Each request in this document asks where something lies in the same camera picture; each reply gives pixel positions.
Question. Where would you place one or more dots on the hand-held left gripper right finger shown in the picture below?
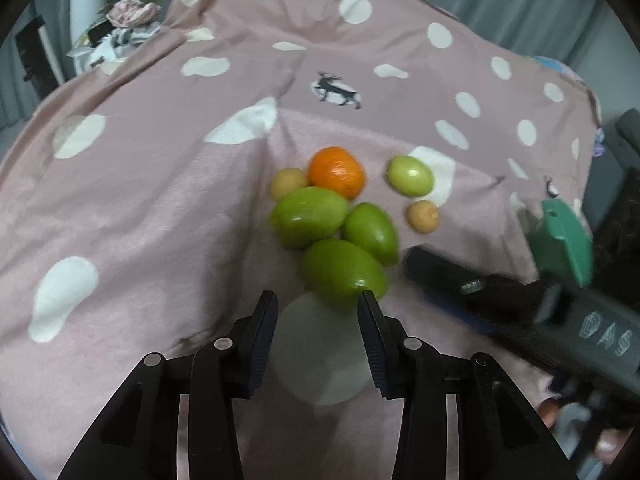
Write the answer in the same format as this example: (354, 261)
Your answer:
(375, 340)

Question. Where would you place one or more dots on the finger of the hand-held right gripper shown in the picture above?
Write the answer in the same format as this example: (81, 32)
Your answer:
(440, 275)

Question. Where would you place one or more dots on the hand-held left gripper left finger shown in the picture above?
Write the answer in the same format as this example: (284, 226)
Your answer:
(262, 340)

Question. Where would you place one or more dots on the green round fruit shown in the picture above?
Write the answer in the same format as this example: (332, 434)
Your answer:
(371, 232)
(410, 176)
(340, 270)
(309, 216)

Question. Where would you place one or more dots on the green plastic basin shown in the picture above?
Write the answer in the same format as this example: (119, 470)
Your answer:
(565, 240)

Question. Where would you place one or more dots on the orange mandarin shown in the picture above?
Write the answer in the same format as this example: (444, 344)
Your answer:
(336, 171)

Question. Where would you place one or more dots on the small brown round fruit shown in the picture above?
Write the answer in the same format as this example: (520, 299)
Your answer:
(288, 182)
(422, 216)

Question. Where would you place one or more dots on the pink polka dot blanket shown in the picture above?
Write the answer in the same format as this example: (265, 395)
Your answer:
(150, 185)

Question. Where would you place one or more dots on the pile of clothes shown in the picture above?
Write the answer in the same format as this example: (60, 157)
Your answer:
(132, 12)

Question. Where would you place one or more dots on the white cylinder lamp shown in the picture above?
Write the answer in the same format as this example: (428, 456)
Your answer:
(89, 5)

